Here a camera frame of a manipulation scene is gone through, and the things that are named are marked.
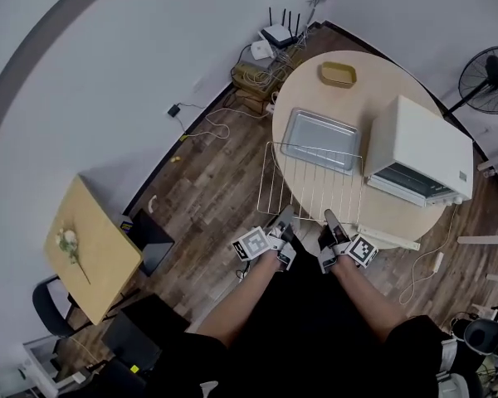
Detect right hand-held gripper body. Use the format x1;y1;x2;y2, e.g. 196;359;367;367
317;232;379;276

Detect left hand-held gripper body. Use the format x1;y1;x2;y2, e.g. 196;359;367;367
231;226;299;272

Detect metal wire oven rack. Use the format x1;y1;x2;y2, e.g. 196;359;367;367
256;141;364;225

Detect silver baking tray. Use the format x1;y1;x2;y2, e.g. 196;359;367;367
280;106;361;177

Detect white toaster oven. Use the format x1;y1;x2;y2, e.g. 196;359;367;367
363;94;475;209

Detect person's left forearm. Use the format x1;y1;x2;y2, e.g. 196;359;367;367
194;251;283;350

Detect person's right forearm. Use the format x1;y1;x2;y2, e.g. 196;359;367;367
330;255;412;346

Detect white long bar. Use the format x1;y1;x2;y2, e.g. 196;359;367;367
356;223;422;251

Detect black square table base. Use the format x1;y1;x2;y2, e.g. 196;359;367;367
130;208;176;278

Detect person's black clothing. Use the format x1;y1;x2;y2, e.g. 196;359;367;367
143;234;486;398

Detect wooden desk white legs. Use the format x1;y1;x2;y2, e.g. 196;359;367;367
456;147;498;284

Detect black round chair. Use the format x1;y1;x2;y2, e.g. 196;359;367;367
463;319;498;356

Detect yellow rectangular container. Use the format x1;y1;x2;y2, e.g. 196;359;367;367
317;61;358;87

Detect black box yellow sticker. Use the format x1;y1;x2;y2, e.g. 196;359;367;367
101;294;192;375

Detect small wooden table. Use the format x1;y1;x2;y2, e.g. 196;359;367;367
43;174;144;326

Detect small white box device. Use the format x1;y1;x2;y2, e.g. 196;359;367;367
250;39;277;61

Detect white artificial flower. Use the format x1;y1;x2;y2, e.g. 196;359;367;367
56;221;92;285

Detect white router black antennas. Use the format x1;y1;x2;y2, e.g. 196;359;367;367
259;6;306;50

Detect black folding chair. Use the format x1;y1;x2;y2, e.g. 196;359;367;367
32;275;88;339

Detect black standing fan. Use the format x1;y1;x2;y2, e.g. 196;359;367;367
442;46;498;119

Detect white storage box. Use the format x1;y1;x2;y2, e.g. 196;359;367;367
22;334;66;391

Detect white floor cable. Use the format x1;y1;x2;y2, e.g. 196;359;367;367
398;205;460;306

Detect white looped cable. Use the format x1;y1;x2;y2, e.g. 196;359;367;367
205;106;275;140

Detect grey waist strap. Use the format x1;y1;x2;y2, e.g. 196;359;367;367
437;337;460;383

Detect cardboard box with cables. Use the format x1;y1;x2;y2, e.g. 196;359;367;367
231;58;294;114

